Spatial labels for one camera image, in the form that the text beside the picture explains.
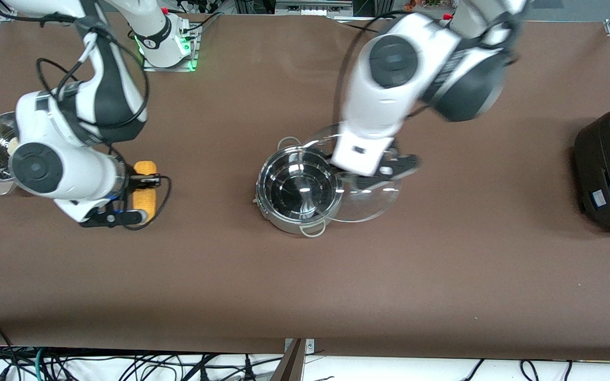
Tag glass pot lid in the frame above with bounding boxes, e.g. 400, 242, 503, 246
305, 123, 402, 224

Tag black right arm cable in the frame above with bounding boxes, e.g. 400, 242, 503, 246
36, 21, 150, 159

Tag steel cooking pot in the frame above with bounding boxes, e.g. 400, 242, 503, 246
255, 137, 346, 237

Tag aluminium arm base plate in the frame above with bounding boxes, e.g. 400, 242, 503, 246
142, 21, 201, 72

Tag green floor cable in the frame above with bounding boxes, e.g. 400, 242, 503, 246
32, 347, 49, 381

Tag grey metal box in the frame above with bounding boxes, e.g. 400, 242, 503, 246
275, 0, 354, 17

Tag brown table leg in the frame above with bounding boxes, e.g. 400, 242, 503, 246
270, 338, 316, 381

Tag yellow corn cob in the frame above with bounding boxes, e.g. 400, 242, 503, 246
132, 160, 158, 224

